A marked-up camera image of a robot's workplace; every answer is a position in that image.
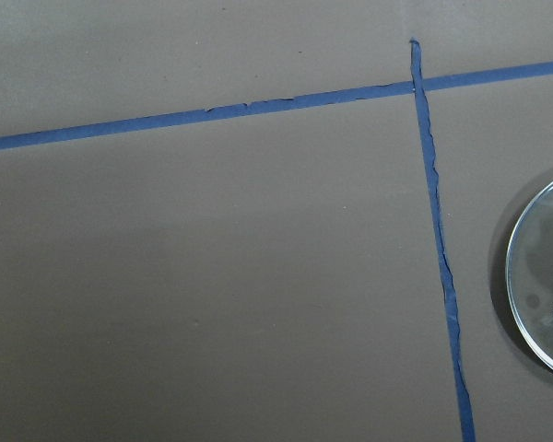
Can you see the glass pot lid blue knob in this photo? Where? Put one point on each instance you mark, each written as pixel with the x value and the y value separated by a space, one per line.
pixel 529 274

